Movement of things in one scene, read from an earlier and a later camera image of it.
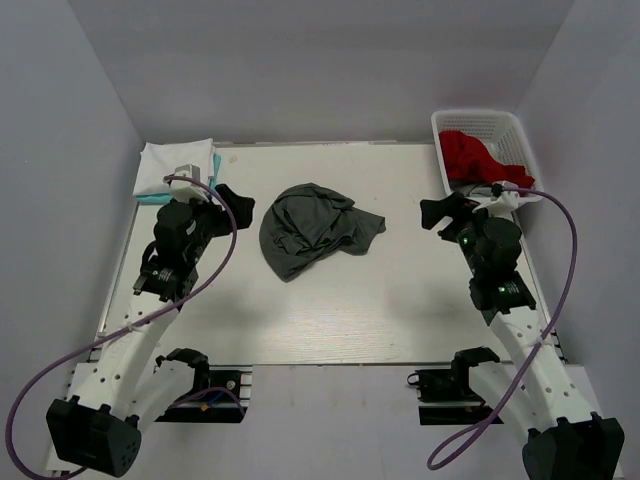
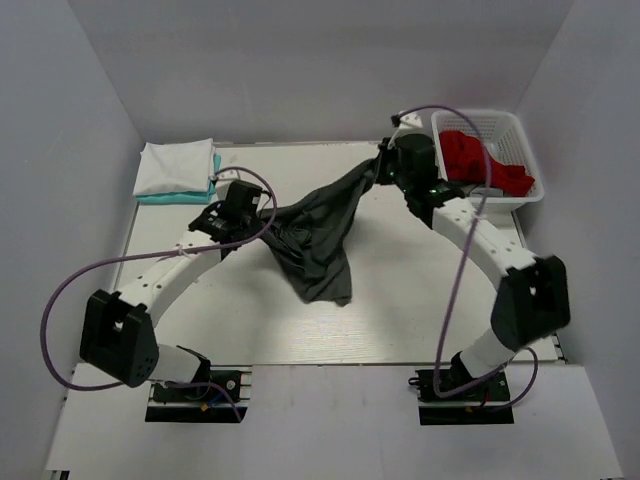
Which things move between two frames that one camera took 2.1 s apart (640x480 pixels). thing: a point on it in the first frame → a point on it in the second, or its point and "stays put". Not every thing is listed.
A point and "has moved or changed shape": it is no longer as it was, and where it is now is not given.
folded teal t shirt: x=155 y=198 stays put
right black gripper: x=454 y=221 → x=381 y=163
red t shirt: x=467 y=159 stays put
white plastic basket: x=501 y=131 stays put
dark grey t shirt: x=309 y=223 has moved or changed shape
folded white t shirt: x=158 y=160 stays put
